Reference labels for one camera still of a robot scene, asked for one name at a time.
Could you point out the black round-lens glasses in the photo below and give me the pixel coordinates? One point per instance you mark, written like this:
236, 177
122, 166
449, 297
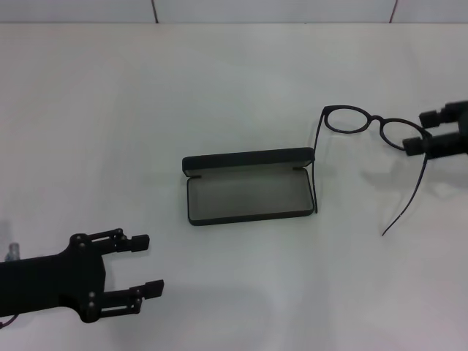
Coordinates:
374, 118

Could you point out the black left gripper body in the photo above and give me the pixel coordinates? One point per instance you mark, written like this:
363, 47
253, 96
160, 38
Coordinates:
47, 281

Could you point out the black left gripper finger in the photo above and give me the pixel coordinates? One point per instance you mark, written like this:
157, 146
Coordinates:
140, 243
153, 289

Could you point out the black glasses case grey lining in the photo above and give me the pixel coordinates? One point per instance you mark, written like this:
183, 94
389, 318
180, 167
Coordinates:
248, 197

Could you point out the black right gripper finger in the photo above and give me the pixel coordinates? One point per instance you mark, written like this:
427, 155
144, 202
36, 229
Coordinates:
431, 118
415, 146

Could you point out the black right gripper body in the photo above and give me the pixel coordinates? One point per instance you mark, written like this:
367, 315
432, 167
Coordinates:
463, 124

